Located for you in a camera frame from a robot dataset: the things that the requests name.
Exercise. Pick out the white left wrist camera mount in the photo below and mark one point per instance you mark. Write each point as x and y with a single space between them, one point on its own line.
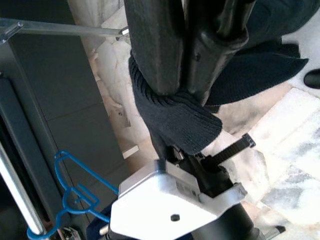
160 200

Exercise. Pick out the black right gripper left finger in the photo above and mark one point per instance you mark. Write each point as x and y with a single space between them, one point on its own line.
157 50

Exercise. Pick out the black polo shirt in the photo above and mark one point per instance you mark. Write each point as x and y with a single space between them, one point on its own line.
180 120

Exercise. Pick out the black robot foot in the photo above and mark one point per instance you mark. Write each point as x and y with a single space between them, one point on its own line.
312 78

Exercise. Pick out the silver metal clothes rack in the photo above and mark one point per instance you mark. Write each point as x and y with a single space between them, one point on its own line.
17 185

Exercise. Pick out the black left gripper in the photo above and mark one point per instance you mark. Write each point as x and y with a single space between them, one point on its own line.
215 180

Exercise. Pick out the blue plastic hanger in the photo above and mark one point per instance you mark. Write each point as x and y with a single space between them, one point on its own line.
67 203

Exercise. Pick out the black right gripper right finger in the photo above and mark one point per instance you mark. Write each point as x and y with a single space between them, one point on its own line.
207 57

